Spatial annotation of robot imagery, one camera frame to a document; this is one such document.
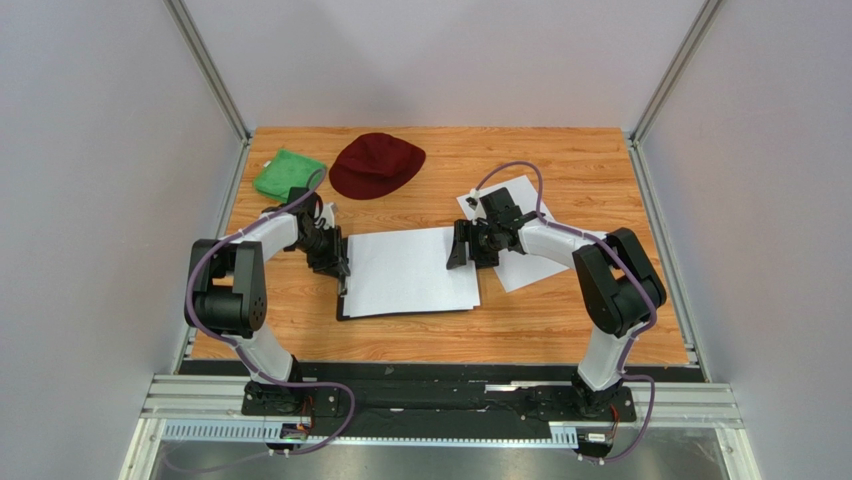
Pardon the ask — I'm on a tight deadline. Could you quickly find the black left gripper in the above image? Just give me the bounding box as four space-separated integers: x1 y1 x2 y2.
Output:
292 224 351 278

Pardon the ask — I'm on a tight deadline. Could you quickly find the black clipboard folder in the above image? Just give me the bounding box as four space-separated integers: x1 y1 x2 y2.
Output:
335 295 475 322

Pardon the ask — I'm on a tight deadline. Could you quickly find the white paper sheet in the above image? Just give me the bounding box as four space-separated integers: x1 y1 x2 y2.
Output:
456 176 603 292
343 227 470 309

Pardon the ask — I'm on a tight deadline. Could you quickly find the printed text paper sheet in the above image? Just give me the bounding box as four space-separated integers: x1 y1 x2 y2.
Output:
466 264 481 308

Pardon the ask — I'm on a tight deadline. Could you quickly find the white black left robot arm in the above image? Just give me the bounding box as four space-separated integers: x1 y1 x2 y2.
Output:
184 187 351 415

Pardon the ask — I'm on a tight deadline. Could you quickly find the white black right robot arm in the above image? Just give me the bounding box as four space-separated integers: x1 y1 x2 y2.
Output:
446 188 667 418

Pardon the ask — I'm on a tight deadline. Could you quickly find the green folded cloth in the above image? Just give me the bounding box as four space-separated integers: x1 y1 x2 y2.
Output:
253 149 327 203

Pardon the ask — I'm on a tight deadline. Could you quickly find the dark red cap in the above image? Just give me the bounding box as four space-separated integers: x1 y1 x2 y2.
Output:
328 132 426 200

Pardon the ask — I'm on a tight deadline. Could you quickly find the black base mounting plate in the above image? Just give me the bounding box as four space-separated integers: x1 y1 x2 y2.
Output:
178 359 707 441

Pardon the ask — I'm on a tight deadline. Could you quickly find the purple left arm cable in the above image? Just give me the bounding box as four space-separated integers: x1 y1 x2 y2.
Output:
159 166 357 467

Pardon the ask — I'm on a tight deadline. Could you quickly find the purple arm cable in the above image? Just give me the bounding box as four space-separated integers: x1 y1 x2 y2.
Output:
159 166 357 467
469 161 660 465

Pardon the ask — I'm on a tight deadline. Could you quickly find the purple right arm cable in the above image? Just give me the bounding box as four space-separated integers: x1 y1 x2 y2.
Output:
469 161 660 465

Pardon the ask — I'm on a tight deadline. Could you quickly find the aluminium frame rail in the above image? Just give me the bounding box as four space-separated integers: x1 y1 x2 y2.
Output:
120 361 760 479

